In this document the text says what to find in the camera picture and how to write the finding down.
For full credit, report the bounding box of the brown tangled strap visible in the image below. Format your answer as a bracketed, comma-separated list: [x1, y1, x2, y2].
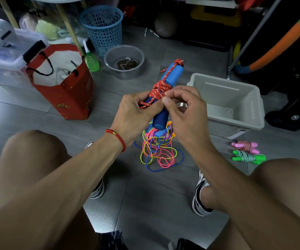
[117, 58, 140, 70]

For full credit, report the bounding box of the green braided jump rope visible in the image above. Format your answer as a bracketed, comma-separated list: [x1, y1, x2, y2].
[231, 150, 267, 165]

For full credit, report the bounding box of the orange red fabric bag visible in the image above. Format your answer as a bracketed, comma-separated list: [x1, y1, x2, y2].
[236, 0, 268, 12]

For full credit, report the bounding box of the clear plastic bag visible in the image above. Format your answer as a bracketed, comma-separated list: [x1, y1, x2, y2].
[19, 11, 88, 41]

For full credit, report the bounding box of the blue mesh wastebasket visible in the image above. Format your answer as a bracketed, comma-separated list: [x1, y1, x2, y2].
[78, 5, 124, 58]

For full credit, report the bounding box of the black weight machine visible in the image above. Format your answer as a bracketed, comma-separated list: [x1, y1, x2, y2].
[241, 0, 300, 132]

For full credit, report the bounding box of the person's right hand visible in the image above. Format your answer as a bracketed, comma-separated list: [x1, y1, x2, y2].
[161, 85, 214, 155]

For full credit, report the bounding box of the green spray bottle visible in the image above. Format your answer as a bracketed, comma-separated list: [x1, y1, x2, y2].
[83, 40, 100, 72]

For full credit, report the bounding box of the yellow flat board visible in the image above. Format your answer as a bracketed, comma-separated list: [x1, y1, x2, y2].
[190, 5, 242, 28]

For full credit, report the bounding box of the grey plastic basin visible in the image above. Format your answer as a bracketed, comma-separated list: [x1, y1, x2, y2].
[103, 45, 145, 81]

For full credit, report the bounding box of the person's left leg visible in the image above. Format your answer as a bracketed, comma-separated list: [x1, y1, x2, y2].
[0, 130, 105, 250]

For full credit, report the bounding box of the black rectangular pad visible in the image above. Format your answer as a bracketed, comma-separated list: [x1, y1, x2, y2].
[22, 40, 47, 64]

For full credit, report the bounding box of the person's right forearm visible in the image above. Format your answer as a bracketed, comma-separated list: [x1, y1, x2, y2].
[191, 144, 300, 250]

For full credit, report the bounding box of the person's leg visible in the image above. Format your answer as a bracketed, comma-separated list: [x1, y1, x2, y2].
[199, 158, 300, 250]
[0, 130, 105, 250]

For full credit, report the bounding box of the pile of jump ropes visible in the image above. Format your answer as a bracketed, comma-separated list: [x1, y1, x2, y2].
[133, 119, 185, 172]

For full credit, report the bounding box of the red paper bag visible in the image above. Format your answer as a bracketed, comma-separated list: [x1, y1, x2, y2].
[26, 44, 96, 120]

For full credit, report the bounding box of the white cable bundle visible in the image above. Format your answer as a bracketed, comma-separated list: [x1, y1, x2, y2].
[57, 69, 74, 78]

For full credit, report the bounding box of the person's right leg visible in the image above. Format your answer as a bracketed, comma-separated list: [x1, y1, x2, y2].
[199, 158, 300, 250]

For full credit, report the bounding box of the person's left shoe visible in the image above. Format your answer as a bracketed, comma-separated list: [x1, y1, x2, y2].
[85, 141, 106, 200]

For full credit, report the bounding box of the brown ball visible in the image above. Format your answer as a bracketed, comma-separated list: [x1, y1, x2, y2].
[154, 11, 178, 38]

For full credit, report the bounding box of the wound pink-handled rope bundle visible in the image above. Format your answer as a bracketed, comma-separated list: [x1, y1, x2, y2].
[231, 140, 260, 155]

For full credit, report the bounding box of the blue foam handle skipping rope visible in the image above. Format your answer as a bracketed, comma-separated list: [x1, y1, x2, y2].
[139, 58, 185, 131]

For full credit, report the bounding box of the clear plastic storage bin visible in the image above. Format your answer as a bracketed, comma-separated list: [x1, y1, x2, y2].
[0, 28, 49, 90]

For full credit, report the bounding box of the orange handle jump rope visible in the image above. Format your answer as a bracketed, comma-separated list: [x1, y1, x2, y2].
[140, 122, 178, 165]

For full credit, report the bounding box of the person's left forearm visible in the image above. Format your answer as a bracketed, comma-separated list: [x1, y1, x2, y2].
[0, 134, 126, 250]

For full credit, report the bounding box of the person's left hand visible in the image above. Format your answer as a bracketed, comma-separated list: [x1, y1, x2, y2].
[110, 91, 165, 148]

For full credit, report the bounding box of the red string bracelet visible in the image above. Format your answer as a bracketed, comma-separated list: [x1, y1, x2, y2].
[105, 129, 126, 153]

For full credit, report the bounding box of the person's right shoe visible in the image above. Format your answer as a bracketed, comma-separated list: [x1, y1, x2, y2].
[191, 170, 214, 217]

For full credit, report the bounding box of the grey plastic storage bin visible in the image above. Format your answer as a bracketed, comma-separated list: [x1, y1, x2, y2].
[180, 73, 265, 140]

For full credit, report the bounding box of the multicoloured hula hoop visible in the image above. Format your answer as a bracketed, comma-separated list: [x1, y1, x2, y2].
[234, 0, 300, 75]

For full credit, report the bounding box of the white oval side table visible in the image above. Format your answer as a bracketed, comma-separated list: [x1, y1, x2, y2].
[0, 0, 91, 56]

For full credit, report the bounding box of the person's shoe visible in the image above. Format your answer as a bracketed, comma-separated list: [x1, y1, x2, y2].
[85, 141, 106, 200]
[191, 170, 214, 217]

